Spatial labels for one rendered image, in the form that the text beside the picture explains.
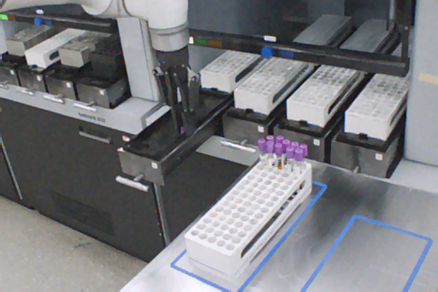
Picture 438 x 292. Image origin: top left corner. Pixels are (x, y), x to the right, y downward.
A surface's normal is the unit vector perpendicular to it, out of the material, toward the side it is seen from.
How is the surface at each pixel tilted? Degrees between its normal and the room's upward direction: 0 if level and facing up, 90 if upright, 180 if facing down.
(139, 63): 90
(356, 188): 0
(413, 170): 0
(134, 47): 90
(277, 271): 0
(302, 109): 90
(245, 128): 90
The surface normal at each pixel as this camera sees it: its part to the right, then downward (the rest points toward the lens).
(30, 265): -0.15, -0.85
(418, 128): -0.60, 0.48
